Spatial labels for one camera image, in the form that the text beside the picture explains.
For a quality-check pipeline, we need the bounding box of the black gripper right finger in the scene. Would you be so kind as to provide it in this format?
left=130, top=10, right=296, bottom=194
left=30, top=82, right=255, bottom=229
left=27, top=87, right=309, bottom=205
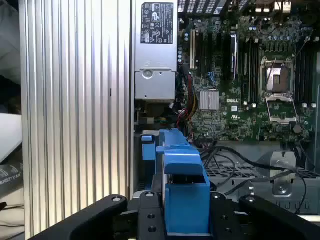
left=209, top=191, right=320, bottom=240

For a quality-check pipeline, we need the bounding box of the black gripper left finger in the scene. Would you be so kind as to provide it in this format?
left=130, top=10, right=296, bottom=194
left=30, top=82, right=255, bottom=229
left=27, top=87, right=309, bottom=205
left=31, top=191, right=167, bottom=240

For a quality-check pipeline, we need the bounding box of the blue disk carrier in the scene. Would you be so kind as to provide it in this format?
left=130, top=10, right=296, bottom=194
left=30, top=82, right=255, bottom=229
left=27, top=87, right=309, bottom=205
left=140, top=127, right=213, bottom=237

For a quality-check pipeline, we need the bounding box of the black disk wire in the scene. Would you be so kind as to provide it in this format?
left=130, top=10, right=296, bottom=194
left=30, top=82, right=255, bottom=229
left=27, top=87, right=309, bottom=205
left=199, top=146, right=309, bottom=211

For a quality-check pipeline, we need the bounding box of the grey metal disk bay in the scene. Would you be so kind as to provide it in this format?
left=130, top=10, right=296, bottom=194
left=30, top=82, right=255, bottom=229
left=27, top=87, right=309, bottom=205
left=203, top=149, right=320, bottom=216

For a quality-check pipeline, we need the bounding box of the black RAM slot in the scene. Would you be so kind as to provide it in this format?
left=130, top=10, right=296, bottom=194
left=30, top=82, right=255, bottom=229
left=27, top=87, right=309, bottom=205
left=250, top=37, right=259, bottom=110
left=308, top=44, right=318, bottom=109
left=241, top=37, right=249, bottom=109
left=297, top=44, right=308, bottom=109

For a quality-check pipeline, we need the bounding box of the white expansion slot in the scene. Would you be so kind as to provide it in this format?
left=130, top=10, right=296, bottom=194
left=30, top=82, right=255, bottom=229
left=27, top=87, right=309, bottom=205
left=189, top=29, right=196, bottom=71

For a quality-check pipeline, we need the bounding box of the metal socket cover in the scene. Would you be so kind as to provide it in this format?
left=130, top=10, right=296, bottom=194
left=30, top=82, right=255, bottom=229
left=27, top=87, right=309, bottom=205
left=264, top=93, right=299, bottom=125

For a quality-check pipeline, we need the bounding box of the green motherboard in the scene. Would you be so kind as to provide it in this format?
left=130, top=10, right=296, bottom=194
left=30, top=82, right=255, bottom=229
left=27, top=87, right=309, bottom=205
left=176, top=14, right=318, bottom=143

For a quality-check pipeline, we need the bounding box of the silver finned heatsink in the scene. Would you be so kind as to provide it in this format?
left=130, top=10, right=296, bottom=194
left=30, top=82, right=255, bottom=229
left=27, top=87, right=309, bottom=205
left=199, top=90, right=221, bottom=111

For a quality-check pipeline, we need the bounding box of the CPU socket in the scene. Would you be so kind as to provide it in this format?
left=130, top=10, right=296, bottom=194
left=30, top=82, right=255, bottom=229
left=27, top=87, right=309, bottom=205
left=259, top=56, right=296, bottom=94

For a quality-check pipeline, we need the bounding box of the black printed bag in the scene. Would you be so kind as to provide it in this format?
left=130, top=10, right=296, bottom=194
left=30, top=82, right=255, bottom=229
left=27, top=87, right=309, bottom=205
left=0, top=159, right=25, bottom=200

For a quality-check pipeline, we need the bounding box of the dark grey PC case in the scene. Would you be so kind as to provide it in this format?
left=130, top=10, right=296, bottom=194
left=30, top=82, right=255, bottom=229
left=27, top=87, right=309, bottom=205
left=128, top=0, right=320, bottom=240

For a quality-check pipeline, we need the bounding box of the silver power supply unit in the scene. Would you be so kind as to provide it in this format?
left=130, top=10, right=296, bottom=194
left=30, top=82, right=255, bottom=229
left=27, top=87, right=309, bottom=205
left=134, top=0, right=179, bottom=101

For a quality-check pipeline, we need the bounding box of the white flat device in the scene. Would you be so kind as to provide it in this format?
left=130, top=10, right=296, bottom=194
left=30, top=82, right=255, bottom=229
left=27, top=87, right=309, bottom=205
left=0, top=113, right=24, bottom=165

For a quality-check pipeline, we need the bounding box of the red yellow wire bundle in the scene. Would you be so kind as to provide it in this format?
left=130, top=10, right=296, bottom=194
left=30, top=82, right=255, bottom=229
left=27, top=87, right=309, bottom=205
left=176, top=63, right=199, bottom=131

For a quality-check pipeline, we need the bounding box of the thin wire locking lever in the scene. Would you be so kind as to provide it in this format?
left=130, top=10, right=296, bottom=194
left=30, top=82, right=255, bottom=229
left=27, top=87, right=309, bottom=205
left=264, top=58, right=277, bottom=87

